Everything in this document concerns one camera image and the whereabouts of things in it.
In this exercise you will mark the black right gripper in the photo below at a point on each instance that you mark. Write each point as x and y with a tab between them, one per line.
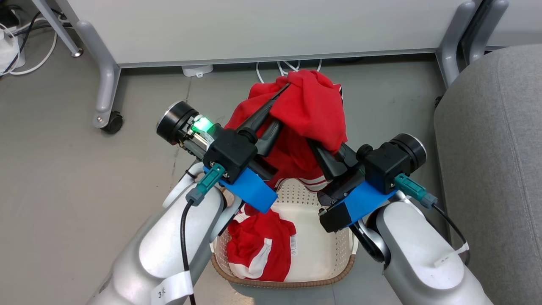
343	186

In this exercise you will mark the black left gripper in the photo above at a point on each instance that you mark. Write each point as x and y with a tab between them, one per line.
178	123

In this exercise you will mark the red garment white striped hem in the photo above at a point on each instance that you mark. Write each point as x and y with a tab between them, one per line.
305	106

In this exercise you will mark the red garment white stripes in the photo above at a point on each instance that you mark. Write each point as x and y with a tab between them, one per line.
250	241

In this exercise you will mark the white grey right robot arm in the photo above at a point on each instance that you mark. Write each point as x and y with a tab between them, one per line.
415	254

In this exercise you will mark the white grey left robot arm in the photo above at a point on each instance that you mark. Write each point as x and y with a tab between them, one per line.
169	245

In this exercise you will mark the cream perforated laundry basket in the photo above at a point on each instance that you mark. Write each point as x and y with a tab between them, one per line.
313	254

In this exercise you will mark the white power adapter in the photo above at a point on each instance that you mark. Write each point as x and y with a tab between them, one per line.
197	70

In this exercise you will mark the wide white partition panel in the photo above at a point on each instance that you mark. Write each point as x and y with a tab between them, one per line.
254	29

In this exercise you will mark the black caster wheel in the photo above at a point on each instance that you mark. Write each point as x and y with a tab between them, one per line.
113	123

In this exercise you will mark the grey partition leg with caster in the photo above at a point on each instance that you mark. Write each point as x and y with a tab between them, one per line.
106	84

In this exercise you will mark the grey fabric sofa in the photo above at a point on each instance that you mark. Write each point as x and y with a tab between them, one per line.
495	169

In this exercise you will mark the white tape label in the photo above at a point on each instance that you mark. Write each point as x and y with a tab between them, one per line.
173	288

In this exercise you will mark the slanted grey metal table leg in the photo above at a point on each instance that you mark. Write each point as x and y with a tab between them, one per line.
59	25

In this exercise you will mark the narrow white partition panel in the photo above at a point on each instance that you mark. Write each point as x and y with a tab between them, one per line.
518	21

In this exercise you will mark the white power strip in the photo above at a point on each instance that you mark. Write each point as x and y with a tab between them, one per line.
8	53

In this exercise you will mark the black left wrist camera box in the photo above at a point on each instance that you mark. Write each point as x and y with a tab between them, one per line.
230	154

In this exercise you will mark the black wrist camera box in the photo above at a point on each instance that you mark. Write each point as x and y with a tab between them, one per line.
383	167
230	154

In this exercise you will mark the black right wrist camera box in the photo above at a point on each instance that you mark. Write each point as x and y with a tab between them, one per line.
383	167

